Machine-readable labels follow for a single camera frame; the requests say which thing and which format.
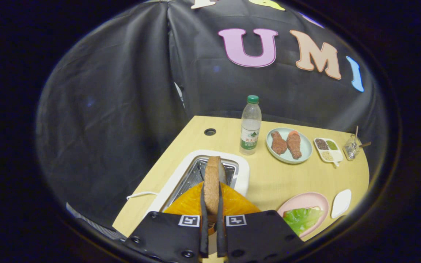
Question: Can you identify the reddish brown meat piece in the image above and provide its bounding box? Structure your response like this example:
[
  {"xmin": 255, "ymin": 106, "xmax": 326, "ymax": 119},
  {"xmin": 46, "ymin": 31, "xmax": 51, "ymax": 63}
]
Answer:
[{"xmin": 287, "ymin": 130, "xmax": 303, "ymax": 160}]

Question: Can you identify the white divided condiment tray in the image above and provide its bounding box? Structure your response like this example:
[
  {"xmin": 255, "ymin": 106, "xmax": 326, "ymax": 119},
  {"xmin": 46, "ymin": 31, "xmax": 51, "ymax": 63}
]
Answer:
[{"xmin": 314, "ymin": 137, "xmax": 344, "ymax": 167}]

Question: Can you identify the brown bread slice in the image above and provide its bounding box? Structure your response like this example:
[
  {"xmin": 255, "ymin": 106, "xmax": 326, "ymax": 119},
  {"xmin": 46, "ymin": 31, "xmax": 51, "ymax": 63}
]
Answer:
[{"xmin": 203, "ymin": 156, "xmax": 227, "ymax": 223}]

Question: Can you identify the green lettuce leaf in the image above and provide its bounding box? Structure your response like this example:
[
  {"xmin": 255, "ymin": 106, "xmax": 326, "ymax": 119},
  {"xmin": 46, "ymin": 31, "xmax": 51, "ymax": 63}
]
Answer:
[{"xmin": 283, "ymin": 207, "xmax": 324, "ymax": 236}]

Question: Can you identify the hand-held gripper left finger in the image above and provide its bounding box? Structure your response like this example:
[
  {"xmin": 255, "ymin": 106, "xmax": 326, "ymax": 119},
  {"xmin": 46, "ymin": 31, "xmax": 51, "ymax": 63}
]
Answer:
[{"xmin": 125, "ymin": 183, "xmax": 209, "ymax": 262}]

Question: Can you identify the pale green round plate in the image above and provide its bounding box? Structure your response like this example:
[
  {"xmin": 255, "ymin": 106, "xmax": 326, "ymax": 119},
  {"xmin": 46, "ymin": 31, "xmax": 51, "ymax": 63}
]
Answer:
[{"xmin": 266, "ymin": 127, "xmax": 313, "ymax": 164}]

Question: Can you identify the black backdrop cloth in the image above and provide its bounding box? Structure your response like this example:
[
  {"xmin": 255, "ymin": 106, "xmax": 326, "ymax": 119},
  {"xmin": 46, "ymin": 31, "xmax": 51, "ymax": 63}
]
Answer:
[{"xmin": 35, "ymin": 0, "xmax": 388, "ymax": 234}]

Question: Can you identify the white toaster cable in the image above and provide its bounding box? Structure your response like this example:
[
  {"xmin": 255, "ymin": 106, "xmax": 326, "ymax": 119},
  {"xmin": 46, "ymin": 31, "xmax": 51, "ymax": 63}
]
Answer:
[{"xmin": 126, "ymin": 191, "xmax": 159, "ymax": 201}]

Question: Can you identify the clear plastic water bottle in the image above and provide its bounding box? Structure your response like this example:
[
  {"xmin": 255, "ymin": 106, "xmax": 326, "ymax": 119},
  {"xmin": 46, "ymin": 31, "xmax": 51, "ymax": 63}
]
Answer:
[{"xmin": 239, "ymin": 95, "xmax": 262, "ymax": 156}]

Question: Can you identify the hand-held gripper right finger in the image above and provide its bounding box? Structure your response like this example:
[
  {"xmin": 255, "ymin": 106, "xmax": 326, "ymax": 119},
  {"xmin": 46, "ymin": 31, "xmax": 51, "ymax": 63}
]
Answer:
[{"xmin": 216, "ymin": 182, "xmax": 304, "ymax": 262}]

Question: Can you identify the white rectangular plate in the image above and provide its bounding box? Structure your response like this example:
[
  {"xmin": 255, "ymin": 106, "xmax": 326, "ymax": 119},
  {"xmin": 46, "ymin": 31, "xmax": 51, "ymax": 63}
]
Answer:
[{"xmin": 331, "ymin": 189, "xmax": 352, "ymax": 219}]

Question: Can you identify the clear glass cup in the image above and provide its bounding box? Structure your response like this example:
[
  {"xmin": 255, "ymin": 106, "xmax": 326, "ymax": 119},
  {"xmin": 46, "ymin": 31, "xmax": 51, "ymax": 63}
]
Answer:
[{"xmin": 343, "ymin": 134, "xmax": 361, "ymax": 161}]

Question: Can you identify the grey ribbed chair back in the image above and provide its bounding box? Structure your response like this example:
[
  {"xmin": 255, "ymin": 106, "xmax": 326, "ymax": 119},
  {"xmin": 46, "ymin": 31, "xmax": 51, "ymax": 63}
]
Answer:
[{"xmin": 66, "ymin": 203, "xmax": 127, "ymax": 241}]

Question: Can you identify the pink round plate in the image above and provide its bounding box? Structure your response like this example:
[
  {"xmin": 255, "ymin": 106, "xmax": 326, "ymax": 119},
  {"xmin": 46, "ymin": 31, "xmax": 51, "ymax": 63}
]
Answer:
[{"xmin": 277, "ymin": 192, "xmax": 329, "ymax": 239}]

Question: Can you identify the white toaster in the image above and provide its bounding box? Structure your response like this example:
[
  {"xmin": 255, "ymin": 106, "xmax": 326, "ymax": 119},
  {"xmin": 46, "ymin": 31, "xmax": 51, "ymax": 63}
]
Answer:
[{"xmin": 145, "ymin": 149, "xmax": 250, "ymax": 220}]

